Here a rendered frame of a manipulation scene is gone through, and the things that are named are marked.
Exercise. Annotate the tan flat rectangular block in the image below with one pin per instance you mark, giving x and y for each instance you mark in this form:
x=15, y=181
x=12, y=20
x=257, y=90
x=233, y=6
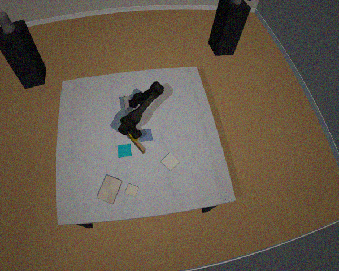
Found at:
x=109, y=189

